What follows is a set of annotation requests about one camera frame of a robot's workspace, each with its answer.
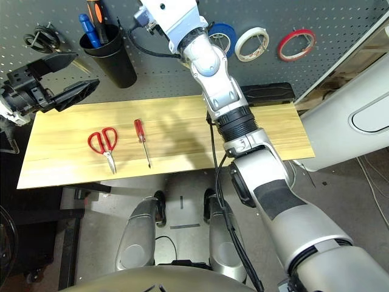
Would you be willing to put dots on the long dark floor tape strip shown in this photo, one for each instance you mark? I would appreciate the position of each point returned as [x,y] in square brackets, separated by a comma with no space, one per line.
[185,226]

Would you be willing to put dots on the metal pegboard hook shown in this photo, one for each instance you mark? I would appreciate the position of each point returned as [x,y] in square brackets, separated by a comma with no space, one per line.
[294,30]

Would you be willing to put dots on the silver robot left leg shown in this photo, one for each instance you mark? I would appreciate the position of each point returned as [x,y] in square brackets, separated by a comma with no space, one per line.
[138,234]

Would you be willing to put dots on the blue tape roll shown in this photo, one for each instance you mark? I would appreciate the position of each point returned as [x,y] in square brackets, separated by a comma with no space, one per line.
[229,33]

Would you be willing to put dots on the grey perforated pegboard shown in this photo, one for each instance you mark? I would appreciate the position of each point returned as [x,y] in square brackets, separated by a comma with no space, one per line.
[170,70]

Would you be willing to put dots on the olive grey robot torso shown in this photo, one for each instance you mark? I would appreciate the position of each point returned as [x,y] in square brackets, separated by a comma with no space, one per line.
[152,281]

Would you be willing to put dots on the black equipment cart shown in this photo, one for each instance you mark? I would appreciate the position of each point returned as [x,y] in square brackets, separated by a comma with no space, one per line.
[36,228]

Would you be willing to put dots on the orange black screwdriver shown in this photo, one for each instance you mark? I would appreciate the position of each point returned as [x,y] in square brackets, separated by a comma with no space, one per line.
[97,12]

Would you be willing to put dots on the thin red tape roll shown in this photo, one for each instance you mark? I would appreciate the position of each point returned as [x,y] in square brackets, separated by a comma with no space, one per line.
[281,50]

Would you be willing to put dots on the black table frame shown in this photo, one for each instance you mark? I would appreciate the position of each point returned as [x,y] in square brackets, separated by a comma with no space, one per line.
[91,187]

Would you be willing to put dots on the white rounded appliance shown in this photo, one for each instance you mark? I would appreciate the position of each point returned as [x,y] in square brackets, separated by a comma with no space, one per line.
[334,137]

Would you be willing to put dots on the silver robot right leg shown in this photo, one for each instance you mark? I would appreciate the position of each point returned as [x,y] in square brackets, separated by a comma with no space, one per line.
[225,240]

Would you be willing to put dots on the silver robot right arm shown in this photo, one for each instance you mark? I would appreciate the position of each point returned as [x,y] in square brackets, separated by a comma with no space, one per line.
[218,85]

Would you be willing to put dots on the white metal shelf frame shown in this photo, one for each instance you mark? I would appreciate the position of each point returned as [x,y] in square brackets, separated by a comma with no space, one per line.
[342,62]

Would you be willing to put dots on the black plastic cup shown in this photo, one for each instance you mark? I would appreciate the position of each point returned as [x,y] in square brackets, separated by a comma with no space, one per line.
[118,70]

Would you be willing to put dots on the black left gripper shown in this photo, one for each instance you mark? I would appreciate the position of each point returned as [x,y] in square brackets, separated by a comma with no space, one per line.
[24,94]

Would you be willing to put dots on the white tape roll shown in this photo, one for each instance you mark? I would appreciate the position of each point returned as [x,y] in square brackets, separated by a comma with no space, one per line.
[238,48]

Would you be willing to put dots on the black plastic tool case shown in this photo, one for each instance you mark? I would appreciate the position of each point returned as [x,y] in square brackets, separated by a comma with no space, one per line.
[270,94]

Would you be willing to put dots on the silver robot leg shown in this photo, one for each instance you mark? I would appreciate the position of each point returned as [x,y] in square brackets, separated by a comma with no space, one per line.
[225,240]
[138,234]

